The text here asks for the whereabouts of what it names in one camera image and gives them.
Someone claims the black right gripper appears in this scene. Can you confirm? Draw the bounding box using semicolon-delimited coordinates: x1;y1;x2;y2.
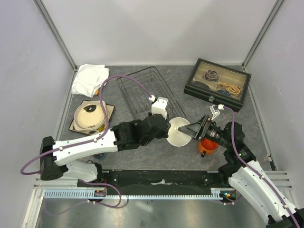
178;114;231;149

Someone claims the white ceramic bowl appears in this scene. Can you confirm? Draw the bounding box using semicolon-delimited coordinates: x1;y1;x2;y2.
167;117;191;147

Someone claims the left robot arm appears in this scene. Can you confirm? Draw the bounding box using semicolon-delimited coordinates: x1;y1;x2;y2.
40;114;171;187

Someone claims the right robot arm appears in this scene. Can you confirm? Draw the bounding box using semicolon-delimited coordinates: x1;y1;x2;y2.
178;115;304;228

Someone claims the orange plastic mug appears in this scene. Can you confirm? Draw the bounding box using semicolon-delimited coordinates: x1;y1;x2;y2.
198;138;219;157

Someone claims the black glass-lid jewelry box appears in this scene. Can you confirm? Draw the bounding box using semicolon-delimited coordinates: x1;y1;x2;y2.
183;58;251;113

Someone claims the small dark blue cup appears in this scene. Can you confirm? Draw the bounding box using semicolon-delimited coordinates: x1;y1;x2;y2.
93;153;105;159

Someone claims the white crumpled cloth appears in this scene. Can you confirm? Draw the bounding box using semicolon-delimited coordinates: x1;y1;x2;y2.
71;64;110;98

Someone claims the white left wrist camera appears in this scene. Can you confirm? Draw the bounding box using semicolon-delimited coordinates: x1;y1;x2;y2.
151;97;169;120

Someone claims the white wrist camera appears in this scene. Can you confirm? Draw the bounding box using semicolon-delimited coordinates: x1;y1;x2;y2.
151;97;169;120
209;105;220;121

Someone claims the black wire dish rack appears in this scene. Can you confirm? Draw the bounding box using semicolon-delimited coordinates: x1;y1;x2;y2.
116;66;186;120

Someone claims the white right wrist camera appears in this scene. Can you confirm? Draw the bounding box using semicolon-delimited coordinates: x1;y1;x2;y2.
209;105;220;121

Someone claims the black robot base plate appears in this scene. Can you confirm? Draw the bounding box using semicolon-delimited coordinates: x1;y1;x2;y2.
93;170;231;195

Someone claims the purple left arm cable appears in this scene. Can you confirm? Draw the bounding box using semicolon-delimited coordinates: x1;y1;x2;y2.
20;75;156;175

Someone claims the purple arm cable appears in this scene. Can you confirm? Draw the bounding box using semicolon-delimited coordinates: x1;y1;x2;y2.
217;104;300;228
20;75;156;175

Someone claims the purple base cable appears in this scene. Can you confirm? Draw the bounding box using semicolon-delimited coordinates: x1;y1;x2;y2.
43;180;122;216

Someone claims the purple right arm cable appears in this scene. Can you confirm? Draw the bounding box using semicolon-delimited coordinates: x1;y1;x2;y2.
217;104;300;228

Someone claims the blue slotted cable duct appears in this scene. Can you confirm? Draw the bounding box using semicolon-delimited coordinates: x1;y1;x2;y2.
44;189;223;200

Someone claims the aluminium frame rail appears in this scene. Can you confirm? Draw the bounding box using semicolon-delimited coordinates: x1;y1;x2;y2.
33;0;77;72

